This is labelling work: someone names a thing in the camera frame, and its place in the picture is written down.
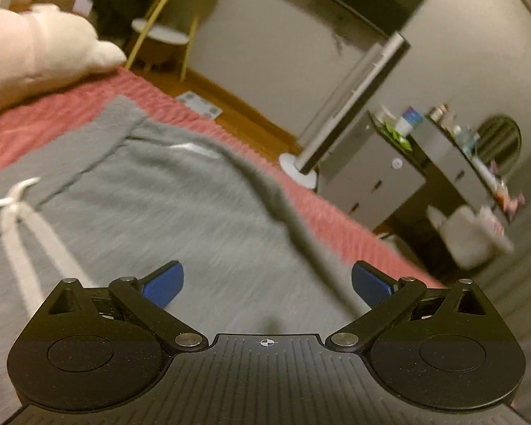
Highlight grey sweatpants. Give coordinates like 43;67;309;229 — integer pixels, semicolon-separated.
0;98;367;423

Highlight pink ribbed bed blanket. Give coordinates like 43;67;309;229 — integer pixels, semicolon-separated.
0;69;442;288

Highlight grey upholstered chair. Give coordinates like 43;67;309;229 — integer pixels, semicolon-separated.
426;205;514;271

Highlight grey drawer nightstand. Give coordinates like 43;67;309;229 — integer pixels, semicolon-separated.
318;113;426;230

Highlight pink plush toy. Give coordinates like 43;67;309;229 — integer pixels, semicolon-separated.
496;192;526;216

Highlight green tray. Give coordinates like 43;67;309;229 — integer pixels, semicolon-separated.
378;124;412;153

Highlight grey vanity desk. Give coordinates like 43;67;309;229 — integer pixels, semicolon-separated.
388;118;509;232

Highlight blue white tissue box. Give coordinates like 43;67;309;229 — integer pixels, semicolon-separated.
394;107;424;136

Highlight white cup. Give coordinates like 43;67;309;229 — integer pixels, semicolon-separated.
374;106;396;126

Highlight white tower fan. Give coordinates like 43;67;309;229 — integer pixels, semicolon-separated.
278;32;410;190

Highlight bathroom scale on floor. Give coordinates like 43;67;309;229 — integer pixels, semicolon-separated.
175;91;223;120

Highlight yellow legged side table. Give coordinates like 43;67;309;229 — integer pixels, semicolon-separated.
124;0;217;81

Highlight cream plush pillow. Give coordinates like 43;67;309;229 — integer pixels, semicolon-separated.
0;4;126;112

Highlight black bag on floor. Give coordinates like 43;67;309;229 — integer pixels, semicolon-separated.
89;0;152;48

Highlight round wall mirror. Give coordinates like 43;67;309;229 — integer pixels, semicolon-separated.
475;114;523;177

